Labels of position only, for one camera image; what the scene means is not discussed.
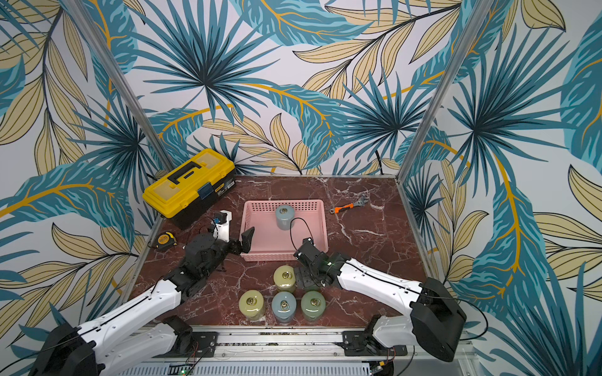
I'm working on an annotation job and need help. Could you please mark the yellow-green tea canister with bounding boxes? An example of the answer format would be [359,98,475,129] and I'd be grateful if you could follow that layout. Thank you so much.
[239,290,266,321]
[273,265,296,293]

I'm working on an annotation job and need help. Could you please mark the green tea canister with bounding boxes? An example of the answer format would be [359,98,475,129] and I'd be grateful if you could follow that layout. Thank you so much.
[301,291,327,321]

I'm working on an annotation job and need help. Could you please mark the pink plastic basket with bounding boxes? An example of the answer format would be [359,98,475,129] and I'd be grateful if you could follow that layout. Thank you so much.
[241,199,329,262]

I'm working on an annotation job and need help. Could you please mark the blue-grey tea canister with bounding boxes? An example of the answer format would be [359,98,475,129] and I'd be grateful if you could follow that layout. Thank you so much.
[275,205,296,231]
[271,291,297,324]

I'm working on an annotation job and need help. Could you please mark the yellow-green tea canister front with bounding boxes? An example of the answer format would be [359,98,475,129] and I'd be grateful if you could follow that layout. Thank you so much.
[239,290,266,321]

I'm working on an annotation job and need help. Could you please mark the blue-grey tea canister back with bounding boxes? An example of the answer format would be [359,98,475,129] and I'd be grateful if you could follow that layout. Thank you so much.
[275,205,296,231]

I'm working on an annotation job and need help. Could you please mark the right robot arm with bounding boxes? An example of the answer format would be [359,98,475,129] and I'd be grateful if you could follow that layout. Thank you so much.
[294,238,467,362]

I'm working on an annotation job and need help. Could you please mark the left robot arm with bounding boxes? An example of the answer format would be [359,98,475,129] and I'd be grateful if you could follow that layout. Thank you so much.
[29,228,255,375]

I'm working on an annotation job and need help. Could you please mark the yellow black tape measure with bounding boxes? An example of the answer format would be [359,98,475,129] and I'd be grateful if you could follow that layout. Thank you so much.
[148,231,177,252]

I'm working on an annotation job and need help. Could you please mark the orange adjustable wrench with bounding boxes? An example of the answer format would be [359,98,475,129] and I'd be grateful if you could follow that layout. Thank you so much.
[330,197,369,215]

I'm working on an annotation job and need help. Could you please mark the yellow black toolbox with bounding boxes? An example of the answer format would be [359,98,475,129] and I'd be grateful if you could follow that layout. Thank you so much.
[143,150,235,230]

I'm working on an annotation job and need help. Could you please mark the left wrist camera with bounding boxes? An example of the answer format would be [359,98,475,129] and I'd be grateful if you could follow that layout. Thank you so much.
[213,210,232,242]

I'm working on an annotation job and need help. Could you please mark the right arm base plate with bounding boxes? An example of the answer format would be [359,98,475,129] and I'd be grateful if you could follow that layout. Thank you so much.
[340,331,408,357]

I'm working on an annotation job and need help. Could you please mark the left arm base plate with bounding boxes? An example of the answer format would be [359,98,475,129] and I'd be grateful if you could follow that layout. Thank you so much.
[165,332,218,357]

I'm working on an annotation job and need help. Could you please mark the aluminium front rail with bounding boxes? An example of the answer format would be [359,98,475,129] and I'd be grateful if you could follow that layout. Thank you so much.
[135,325,478,376]

